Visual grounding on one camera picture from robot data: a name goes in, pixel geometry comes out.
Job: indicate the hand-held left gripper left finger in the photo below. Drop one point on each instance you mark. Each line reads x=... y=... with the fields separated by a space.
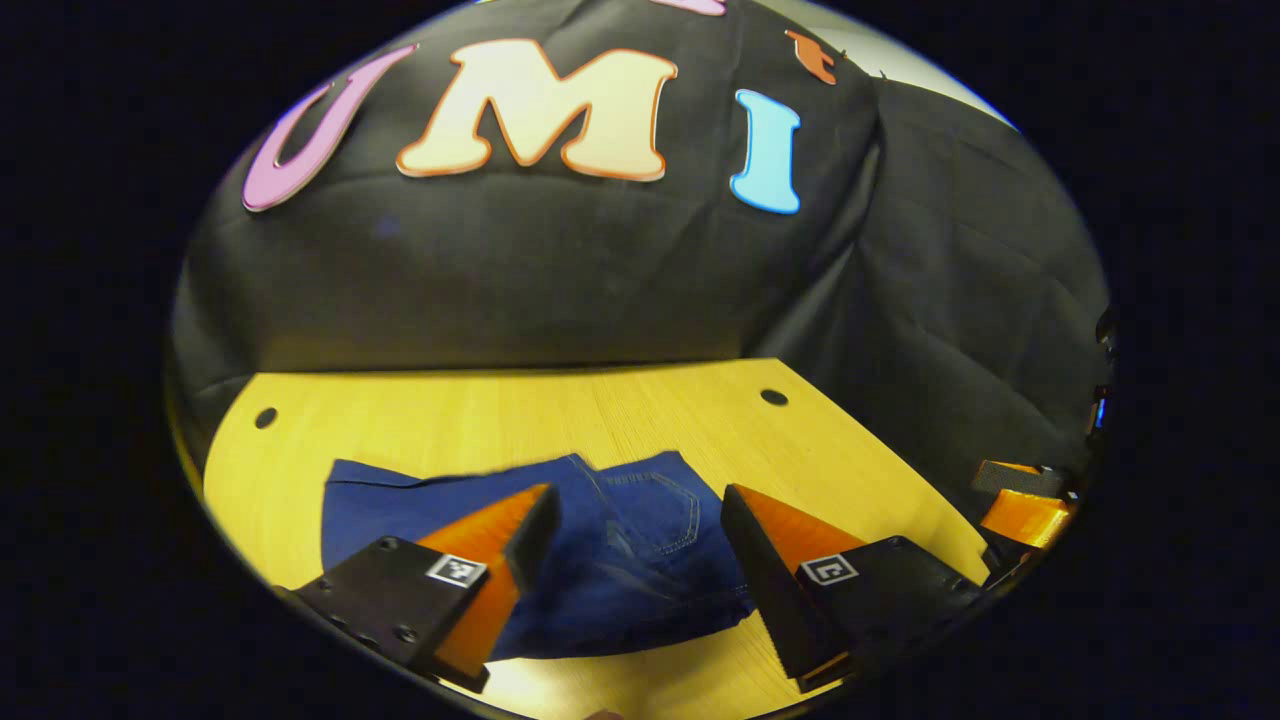
x=530 y=530

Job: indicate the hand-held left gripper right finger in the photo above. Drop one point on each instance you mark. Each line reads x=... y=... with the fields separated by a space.
x=760 y=580

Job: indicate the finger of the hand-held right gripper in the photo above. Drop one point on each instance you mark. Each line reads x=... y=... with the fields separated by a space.
x=1015 y=478
x=1030 y=518

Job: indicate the blue denim jeans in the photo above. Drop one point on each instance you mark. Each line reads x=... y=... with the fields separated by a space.
x=640 y=570

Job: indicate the black backdrop cloth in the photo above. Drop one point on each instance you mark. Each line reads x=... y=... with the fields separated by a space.
x=600 y=280

